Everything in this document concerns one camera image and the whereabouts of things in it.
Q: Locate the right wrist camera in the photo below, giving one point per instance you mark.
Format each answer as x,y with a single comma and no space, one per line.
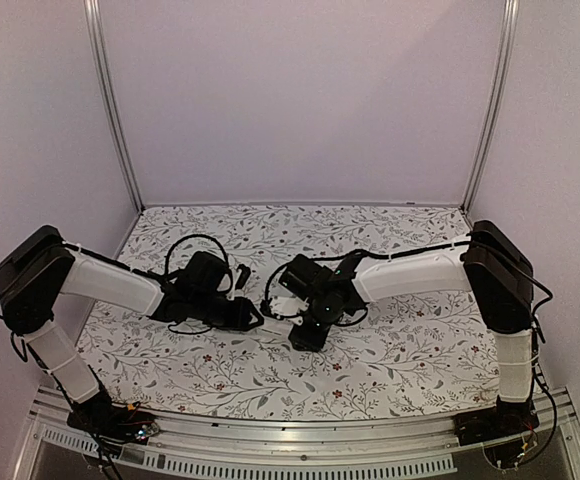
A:
285,308

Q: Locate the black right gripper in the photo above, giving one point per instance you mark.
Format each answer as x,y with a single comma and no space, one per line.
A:
308,338

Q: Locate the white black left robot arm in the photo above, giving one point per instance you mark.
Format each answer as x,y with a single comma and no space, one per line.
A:
46,268

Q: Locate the floral patterned table mat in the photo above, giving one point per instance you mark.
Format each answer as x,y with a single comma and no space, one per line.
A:
416,354

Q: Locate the aluminium frame post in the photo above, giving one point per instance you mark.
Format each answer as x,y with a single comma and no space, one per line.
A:
496,95
99,51

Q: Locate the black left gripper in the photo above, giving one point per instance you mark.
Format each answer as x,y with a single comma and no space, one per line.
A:
241,318

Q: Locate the left aluminium frame post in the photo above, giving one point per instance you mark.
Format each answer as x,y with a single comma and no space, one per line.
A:
99,51

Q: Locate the right aluminium frame post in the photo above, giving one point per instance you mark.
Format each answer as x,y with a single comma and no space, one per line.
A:
496,95

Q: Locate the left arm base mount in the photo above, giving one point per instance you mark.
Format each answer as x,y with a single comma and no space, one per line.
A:
99,416

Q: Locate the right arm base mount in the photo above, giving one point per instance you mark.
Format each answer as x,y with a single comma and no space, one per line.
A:
502,420

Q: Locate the front aluminium rail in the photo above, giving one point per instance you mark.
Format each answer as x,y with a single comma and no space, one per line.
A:
202,447

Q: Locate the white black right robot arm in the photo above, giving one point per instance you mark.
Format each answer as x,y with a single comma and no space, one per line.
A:
483,262

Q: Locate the white remote control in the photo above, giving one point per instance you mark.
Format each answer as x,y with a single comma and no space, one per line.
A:
277,328

